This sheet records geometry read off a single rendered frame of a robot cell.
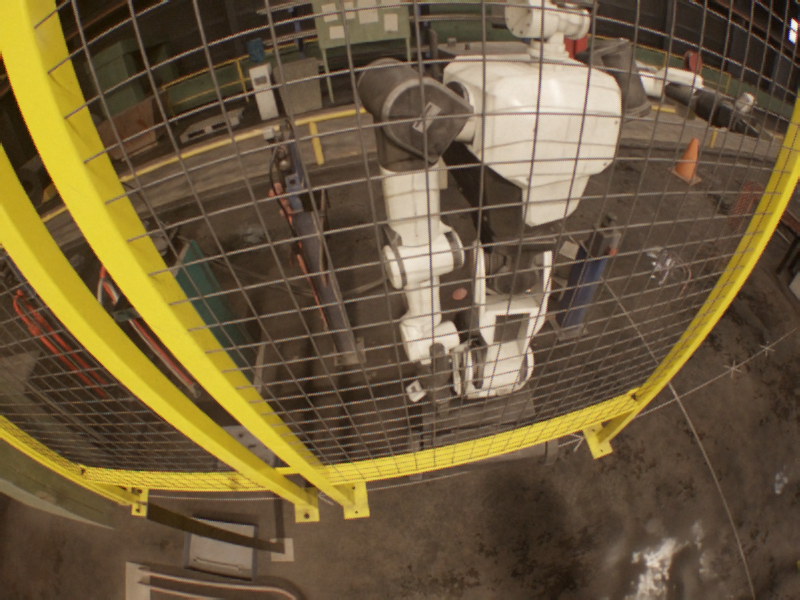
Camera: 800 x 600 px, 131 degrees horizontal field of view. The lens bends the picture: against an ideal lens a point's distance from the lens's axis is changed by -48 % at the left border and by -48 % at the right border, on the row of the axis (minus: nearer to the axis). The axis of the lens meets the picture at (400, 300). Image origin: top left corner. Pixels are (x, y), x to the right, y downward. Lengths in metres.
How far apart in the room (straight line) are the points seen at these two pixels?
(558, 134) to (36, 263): 0.71
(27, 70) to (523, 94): 0.54
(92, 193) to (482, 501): 1.47
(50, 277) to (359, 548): 1.33
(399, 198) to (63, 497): 1.85
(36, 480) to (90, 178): 1.57
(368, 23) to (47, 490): 6.45
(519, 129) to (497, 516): 1.34
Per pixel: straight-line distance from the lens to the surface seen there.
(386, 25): 6.29
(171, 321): 0.48
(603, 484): 1.65
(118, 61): 10.44
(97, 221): 0.42
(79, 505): 1.99
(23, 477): 1.81
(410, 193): 0.52
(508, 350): 0.93
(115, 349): 0.61
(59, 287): 0.54
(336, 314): 1.53
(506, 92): 0.47
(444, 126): 0.46
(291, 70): 6.03
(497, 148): 0.49
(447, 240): 0.60
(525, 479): 1.54
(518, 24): 0.53
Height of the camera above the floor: 1.46
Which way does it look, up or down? 47 degrees down
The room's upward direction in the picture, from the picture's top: 7 degrees counter-clockwise
